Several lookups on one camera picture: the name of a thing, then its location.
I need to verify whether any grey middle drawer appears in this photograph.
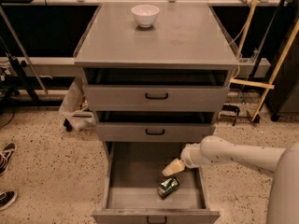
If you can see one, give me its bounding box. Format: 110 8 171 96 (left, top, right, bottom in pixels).
96 111 215 142

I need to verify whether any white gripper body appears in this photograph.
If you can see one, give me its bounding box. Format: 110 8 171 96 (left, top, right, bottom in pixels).
180 143 205 169

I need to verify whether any black tripod stand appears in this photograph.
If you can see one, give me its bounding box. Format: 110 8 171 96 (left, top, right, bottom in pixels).
0 36 39 104

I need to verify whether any grey drawer cabinet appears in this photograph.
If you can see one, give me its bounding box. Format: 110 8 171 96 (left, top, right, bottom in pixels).
75 2 238 152

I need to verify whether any grey bottom drawer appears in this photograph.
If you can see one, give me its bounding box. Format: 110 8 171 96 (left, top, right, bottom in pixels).
93 143 220 224

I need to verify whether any grey top drawer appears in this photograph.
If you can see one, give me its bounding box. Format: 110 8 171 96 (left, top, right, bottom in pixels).
83 68 229 112

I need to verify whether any black sneaker lower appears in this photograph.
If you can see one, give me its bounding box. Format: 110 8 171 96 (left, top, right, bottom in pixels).
0 191 17 211

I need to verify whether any wooden easel frame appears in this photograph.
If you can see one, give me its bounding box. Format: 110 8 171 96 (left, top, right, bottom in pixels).
241 0 292 123

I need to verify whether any white ceramic bowl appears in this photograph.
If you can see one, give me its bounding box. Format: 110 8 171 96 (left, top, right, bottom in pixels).
131 5 160 28

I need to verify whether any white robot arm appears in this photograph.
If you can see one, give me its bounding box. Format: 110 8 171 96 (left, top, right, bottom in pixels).
162 135 299 224

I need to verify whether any grey drawer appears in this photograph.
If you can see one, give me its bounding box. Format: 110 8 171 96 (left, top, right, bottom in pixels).
83 68 229 112
93 143 220 224
96 111 215 142

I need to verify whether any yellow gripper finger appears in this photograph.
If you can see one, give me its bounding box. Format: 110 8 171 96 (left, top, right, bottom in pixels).
163 159 185 176

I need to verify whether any green soda can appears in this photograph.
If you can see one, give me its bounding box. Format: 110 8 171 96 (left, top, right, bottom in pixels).
157 176 180 199

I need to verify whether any clear plastic bag bin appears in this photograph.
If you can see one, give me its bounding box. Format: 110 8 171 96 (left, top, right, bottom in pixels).
59 77 95 131

